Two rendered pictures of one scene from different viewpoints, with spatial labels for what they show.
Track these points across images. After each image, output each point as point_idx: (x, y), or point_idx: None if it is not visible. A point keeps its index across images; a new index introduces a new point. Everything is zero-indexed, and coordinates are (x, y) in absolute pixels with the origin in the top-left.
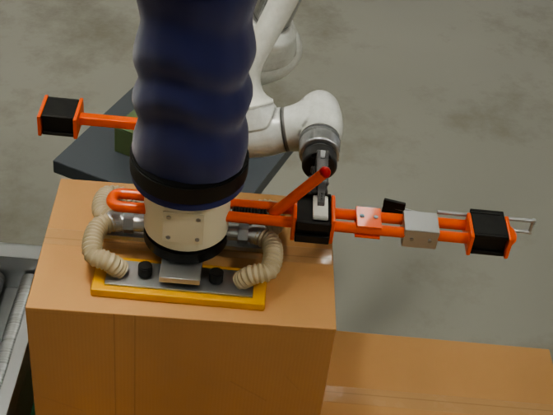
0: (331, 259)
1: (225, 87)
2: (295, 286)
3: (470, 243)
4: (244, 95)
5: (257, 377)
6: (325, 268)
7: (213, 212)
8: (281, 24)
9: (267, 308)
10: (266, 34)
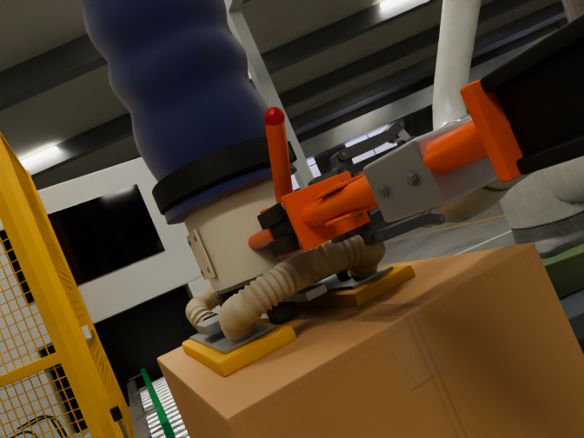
0: (401, 315)
1: (119, 39)
2: (301, 350)
3: (474, 122)
4: (163, 47)
5: None
6: (372, 328)
7: (211, 228)
8: (454, 23)
9: (233, 374)
10: (441, 47)
